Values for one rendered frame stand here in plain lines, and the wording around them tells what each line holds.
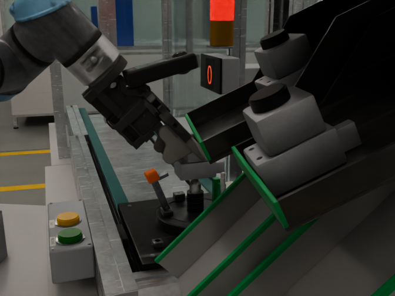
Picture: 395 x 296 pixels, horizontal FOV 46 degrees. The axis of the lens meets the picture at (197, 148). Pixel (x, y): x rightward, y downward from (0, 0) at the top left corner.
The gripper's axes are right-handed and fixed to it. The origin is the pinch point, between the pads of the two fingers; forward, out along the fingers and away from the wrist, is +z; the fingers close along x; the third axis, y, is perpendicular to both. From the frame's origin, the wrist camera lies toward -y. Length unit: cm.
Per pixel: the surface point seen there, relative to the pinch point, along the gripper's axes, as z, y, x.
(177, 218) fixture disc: 5.6, 10.8, 2.3
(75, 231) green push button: -4.1, 24.4, -1.8
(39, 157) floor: 58, 101, -377
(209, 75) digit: -1.3, -13.0, -19.0
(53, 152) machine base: 3, 34, -89
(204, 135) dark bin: -11.6, -0.5, 25.0
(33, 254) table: -1.1, 37.9, -17.4
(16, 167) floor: 45, 116, -354
